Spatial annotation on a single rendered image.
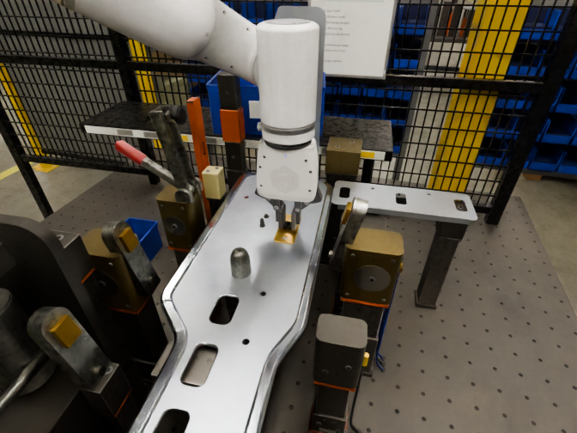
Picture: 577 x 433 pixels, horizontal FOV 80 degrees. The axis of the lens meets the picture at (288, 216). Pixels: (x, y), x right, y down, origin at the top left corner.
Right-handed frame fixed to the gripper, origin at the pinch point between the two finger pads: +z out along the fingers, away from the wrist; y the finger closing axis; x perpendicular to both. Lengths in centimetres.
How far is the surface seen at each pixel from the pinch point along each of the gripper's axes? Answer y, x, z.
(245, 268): -4.0, -13.8, 0.8
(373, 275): 15.9, -8.7, 3.3
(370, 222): 15.4, 7.8, 4.9
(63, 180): -218, 149, 102
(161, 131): -20.8, -1.9, -15.6
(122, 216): -66, 33, 33
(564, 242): 146, 147, 104
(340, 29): 3, 54, -24
